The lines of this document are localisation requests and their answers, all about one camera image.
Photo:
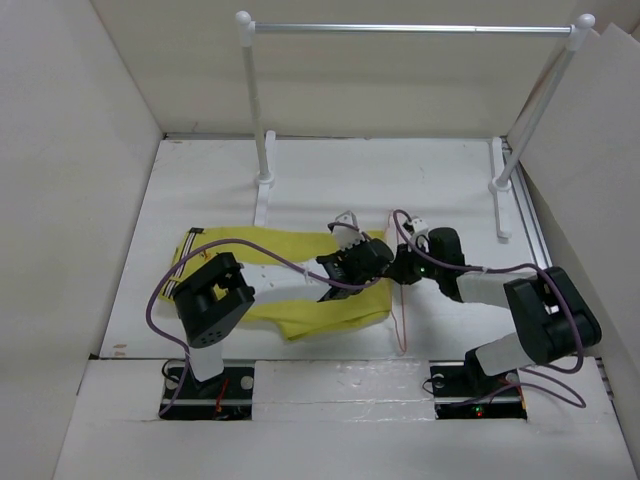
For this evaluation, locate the pink wire hanger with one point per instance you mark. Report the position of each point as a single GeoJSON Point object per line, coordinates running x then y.
{"type": "Point", "coordinates": [397, 312]}

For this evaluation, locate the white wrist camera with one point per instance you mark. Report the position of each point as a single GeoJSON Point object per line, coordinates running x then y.
{"type": "Point", "coordinates": [346, 232]}
{"type": "Point", "coordinates": [416, 227]}

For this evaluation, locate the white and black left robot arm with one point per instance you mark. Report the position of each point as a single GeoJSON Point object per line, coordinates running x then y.
{"type": "Point", "coordinates": [211, 302]}

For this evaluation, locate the white and silver clothes rack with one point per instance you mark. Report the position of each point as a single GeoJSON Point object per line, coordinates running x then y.
{"type": "Point", "coordinates": [500, 185]}

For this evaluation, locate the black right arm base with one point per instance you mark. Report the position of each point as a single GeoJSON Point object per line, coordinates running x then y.
{"type": "Point", "coordinates": [456, 398]}

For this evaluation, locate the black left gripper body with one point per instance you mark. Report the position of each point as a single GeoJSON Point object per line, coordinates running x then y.
{"type": "Point", "coordinates": [340, 254]}

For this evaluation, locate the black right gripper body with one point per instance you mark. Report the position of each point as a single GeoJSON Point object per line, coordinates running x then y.
{"type": "Point", "coordinates": [413, 266]}

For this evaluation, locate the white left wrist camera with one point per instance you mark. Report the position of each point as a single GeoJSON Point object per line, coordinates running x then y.
{"type": "Point", "coordinates": [346, 232]}

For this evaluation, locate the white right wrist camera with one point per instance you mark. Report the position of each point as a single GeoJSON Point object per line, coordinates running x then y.
{"type": "Point", "coordinates": [416, 227]}

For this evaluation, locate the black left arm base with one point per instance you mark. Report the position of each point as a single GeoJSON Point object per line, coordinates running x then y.
{"type": "Point", "coordinates": [227, 397]}

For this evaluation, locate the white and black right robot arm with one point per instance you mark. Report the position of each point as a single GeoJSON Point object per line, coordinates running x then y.
{"type": "Point", "coordinates": [551, 318]}

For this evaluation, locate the yellow trousers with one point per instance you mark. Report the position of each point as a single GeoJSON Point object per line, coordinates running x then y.
{"type": "Point", "coordinates": [295, 319]}

